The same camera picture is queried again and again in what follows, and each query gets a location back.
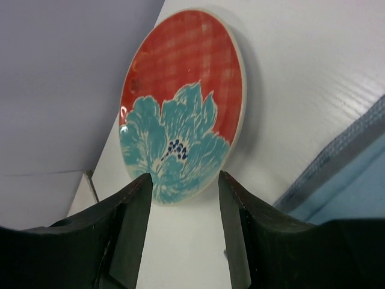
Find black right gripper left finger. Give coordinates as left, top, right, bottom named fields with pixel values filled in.
left=1, top=173, right=152, bottom=288

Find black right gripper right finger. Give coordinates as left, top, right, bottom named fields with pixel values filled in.
left=218, top=171, right=384, bottom=288

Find striped blue beige cloth placemat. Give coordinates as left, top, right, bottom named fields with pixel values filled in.
left=274, top=97, right=384, bottom=224

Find red floral plate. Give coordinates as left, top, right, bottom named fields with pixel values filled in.
left=119, top=9, right=247, bottom=205

